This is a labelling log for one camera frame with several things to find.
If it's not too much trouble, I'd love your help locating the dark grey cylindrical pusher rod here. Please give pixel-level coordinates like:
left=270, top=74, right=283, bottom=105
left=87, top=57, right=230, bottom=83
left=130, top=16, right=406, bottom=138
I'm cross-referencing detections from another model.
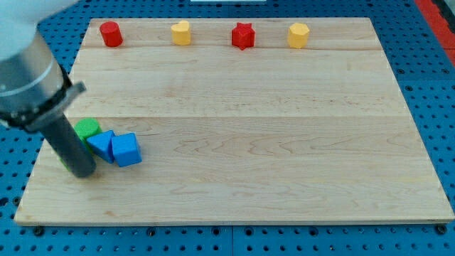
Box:
left=39, top=115, right=97, bottom=178

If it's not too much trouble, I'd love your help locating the green cylinder block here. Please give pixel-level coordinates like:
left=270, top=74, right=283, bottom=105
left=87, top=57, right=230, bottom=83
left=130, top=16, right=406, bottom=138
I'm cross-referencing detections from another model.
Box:
left=74, top=118, right=102, bottom=151

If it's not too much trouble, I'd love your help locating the blue triangular block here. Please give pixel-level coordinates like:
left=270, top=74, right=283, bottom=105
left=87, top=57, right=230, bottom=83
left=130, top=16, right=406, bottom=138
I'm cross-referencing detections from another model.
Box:
left=87, top=130, right=115, bottom=164

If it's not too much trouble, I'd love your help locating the blue cube block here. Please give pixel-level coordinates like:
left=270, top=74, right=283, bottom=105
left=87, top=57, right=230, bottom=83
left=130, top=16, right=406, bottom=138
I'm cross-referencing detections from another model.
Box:
left=112, top=133, right=142, bottom=167

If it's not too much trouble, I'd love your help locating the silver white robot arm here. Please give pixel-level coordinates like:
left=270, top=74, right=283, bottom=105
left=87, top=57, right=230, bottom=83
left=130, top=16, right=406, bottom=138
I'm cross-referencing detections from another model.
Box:
left=1, top=0, right=96, bottom=178

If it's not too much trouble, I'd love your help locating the red cylinder block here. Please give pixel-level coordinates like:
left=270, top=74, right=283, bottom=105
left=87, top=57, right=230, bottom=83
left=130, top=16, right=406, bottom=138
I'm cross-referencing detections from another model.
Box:
left=100, top=21, right=123, bottom=48

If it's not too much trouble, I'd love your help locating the yellow heart block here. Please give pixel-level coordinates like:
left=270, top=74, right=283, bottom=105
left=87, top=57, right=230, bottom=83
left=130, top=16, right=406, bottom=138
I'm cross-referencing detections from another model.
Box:
left=171, top=20, right=191, bottom=46

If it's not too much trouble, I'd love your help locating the light wooden board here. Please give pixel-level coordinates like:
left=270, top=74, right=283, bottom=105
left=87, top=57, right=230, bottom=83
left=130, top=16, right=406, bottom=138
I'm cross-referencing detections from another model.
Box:
left=15, top=18, right=454, bottom=226

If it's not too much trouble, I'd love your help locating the red star block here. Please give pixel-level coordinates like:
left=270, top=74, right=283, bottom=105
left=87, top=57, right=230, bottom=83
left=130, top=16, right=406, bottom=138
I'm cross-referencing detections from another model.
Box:
left=231, top=22, right=255, bottom=50

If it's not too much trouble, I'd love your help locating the yellow octagon block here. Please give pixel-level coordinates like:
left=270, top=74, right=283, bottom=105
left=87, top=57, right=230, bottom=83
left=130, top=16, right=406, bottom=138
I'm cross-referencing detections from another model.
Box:
left=287, top=23, right=310, bottom=49

